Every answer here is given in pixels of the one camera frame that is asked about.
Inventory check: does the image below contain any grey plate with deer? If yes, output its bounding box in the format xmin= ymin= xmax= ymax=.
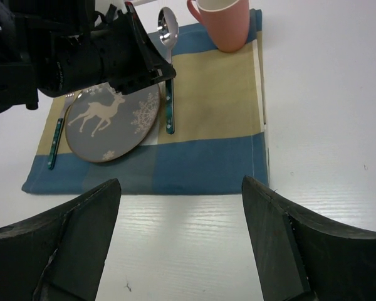
xmin=65 ymin=83 xmax=160 ymax=163

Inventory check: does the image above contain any fork with green handle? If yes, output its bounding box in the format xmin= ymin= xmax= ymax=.
xmin=48 ymin=92 xmax=75 ymax=170

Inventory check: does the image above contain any spoon with green handle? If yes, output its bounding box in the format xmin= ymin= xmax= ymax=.
xmin=157 ymin=6 xmax=179 ymax=135

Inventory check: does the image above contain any pink ceramic mug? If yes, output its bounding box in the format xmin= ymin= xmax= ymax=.
xmin=186 ymin=0 xmax=250 ymax=53

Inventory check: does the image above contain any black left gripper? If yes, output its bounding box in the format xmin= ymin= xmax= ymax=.
xmin=0 ymin=1 xmax=176 ymax=113

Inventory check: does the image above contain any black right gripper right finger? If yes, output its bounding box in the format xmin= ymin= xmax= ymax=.
xmin=242 ymin=176 xmax=376 ymax=300

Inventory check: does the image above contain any blue beige checked cloth placemat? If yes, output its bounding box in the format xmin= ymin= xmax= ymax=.
xmin=22 ymin=9 xmax=268 ymax=195

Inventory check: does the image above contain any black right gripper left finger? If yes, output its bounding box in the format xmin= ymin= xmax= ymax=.
xmin=0 ymin=179 xmax=120 ymax=300

